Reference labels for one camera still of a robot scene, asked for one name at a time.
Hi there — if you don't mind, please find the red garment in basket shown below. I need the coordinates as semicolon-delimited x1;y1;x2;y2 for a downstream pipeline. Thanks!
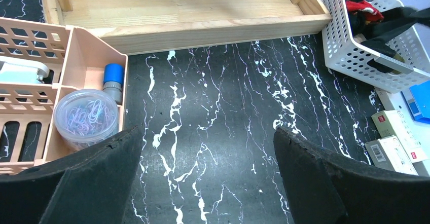
345;0;384;22

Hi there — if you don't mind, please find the clear paperclip jar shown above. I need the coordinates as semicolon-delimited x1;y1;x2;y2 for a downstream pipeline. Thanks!
53;89;119;151

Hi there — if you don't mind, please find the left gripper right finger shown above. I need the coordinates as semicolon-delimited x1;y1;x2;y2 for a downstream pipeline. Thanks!
273;127;429;223

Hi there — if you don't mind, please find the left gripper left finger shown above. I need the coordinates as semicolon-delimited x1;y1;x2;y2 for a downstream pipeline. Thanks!
1;127;142;223

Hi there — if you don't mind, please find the blue folder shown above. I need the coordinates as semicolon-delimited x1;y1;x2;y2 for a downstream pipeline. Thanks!
402;81;429;124

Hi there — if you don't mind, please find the peach mesh file organizer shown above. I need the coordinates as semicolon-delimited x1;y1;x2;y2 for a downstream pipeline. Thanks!
1;18;128;175

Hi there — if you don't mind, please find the blue grey stamp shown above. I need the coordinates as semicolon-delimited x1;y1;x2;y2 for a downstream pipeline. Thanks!
102;63;125;104

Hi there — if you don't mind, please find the white stapler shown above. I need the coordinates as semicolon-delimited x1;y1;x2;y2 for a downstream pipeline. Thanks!
1;56;50;84

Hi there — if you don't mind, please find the wooden hanger rack frame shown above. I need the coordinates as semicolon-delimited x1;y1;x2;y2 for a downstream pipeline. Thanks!
42;0;332;55

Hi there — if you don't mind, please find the grey barcode box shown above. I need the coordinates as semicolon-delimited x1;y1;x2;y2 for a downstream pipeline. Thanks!
365;135;418;175

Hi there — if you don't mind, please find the white perforated laundry basket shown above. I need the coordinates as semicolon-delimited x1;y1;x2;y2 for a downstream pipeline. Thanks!
322;0;429;93

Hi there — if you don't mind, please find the small white red box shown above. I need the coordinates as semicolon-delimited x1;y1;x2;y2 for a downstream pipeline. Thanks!
371;110;429;163

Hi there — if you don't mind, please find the white flat board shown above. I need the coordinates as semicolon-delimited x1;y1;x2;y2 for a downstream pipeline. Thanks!
372;88;429;177

